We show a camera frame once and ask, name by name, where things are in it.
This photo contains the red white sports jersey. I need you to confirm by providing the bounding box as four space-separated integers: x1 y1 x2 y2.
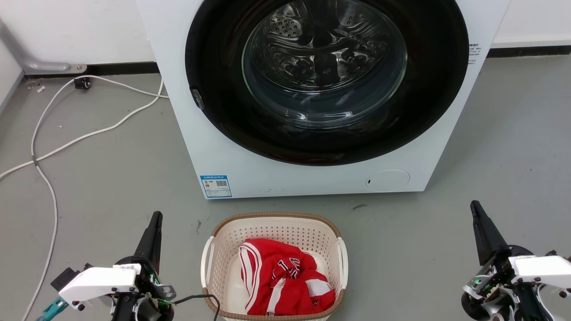
238 238 336 317

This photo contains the long thin white cable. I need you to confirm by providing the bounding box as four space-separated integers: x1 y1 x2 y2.
21 74 170 321

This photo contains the teal plastic connector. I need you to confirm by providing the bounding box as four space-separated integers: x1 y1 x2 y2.
35 297 69 321

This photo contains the thick white power cable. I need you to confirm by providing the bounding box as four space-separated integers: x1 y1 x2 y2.
0 78 165 181

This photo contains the round white filter cover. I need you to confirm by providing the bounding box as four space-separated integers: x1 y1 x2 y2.
365 169 411 193

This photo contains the black skirting strip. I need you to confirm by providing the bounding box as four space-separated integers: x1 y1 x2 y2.
486 45 571 59
24 62 160 80

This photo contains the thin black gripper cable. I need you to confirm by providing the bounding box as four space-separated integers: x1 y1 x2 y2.
172 293 221 321

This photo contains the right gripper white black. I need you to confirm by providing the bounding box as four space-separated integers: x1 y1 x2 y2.
461 201 571 321

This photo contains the blue energy label sticker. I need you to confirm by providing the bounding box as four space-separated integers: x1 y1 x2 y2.
200 175 233 198

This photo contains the cream plastic laundry basket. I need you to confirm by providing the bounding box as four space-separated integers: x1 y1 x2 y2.
200 212 349 321

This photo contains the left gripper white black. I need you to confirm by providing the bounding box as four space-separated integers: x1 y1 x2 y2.
51 211 177 321

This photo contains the black round washer door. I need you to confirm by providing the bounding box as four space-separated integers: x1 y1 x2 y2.
185 0 470 166

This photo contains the white front-load washing machine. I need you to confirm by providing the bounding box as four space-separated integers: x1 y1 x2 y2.
137 0 512 200

